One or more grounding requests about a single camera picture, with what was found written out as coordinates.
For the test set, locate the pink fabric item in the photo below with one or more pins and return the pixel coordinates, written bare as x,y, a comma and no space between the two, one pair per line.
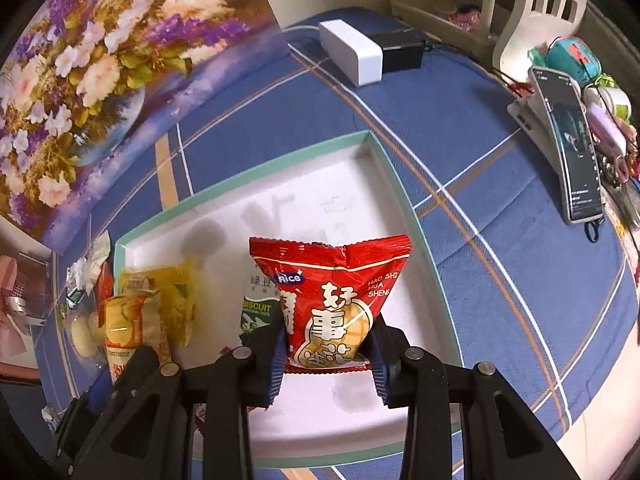
465,19

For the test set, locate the cream wooden shelf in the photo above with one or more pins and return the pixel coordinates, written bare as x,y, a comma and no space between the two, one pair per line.
440,0

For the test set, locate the clear plastic box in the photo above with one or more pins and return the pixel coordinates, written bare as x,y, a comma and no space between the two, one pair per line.
41,285

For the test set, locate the white tray box teal rim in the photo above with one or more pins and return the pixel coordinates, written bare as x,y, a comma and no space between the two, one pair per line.
350,220

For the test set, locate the silver cream snack packet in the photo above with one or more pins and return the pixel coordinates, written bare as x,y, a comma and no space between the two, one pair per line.
92,260

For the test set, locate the smartphone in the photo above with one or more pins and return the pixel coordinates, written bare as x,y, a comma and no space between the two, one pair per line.
572,150

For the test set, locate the pink flower bouquet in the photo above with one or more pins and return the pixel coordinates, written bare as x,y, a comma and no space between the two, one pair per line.
12,332

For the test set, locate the clear packet white bun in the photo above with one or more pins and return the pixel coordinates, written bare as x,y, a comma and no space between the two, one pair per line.
82,335

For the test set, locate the flower painting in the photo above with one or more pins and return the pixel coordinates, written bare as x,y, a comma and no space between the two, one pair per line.
125,85

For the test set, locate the black power adapter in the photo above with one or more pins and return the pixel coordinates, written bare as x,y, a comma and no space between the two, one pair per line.
400,50

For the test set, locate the red rice cracker packet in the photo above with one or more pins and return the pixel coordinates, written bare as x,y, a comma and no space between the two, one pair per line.
330,300

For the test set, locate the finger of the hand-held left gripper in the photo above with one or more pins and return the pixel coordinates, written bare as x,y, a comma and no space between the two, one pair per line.
140,365
100,392

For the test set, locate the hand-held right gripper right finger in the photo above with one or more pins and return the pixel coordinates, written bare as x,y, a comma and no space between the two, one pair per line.
381,377

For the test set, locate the white rectangular box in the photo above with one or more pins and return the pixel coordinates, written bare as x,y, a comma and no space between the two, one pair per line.
350,50

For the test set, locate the teal pouch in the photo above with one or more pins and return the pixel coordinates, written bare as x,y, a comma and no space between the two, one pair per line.
575,60

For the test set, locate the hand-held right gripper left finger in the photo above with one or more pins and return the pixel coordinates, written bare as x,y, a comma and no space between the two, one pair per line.
275,375

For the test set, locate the crinkled red snack packet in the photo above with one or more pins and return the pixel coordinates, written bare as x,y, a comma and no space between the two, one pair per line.
105,285

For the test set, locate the white plastic chair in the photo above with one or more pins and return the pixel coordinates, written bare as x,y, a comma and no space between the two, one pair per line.
540,0

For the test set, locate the green white biscuit packet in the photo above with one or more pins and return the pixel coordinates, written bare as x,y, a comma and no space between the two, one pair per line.
255,310

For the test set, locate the white phone stand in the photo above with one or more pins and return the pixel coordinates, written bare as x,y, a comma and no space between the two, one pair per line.
530,120

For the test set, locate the yellow white snack packet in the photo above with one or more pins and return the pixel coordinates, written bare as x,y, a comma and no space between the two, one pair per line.
132,325

